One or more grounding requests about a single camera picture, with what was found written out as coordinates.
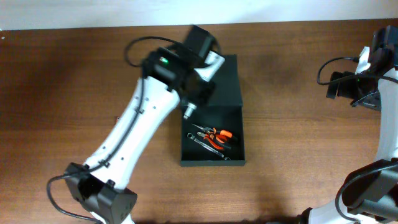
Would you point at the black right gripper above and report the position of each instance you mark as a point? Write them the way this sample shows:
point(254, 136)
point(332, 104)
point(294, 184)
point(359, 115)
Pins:
point(343, 91)

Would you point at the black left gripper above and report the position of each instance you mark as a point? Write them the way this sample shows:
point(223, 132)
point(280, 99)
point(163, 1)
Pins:
point(206, 95)

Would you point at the silver ring wrench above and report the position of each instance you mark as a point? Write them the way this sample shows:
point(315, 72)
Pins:
point(207, 147)

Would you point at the black box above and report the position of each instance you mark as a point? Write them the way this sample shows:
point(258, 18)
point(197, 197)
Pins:
point(223, 111)

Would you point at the red black cutting pliers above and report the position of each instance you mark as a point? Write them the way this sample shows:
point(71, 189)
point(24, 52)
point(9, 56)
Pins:
point(218, 141)

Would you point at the orange black long-nose pliers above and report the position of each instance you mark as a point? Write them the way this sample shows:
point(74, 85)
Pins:
point(222, 134)

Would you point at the yellow black screwdriver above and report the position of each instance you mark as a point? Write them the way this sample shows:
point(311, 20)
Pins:
point(189, 110)

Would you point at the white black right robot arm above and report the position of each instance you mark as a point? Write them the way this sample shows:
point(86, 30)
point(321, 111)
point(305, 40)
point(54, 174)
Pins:
point(368, 194)

